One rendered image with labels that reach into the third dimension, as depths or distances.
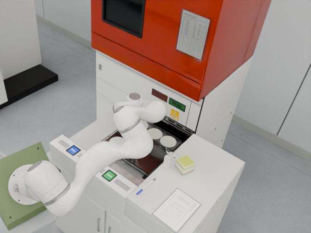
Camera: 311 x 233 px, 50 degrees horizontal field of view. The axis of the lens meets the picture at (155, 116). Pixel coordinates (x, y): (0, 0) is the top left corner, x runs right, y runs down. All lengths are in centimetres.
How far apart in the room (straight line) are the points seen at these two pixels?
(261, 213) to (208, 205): 138
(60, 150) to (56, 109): 181
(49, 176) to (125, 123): 35
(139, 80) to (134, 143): 81
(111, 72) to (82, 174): 105
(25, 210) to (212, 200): 90
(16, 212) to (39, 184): 44
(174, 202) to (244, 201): 145
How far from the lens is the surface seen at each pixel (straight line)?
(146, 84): 207
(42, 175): 132
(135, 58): 197
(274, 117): 354
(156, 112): 140
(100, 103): 248
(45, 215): 179
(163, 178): 174
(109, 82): 229
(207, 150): 193
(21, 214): 175
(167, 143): 201
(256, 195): 313
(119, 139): 200
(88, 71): 423
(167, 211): 162
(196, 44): 168
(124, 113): 132
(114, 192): 169
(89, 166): 133
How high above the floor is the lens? 230
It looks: 40 degrees down
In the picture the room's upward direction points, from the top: 8 degrees clockwise
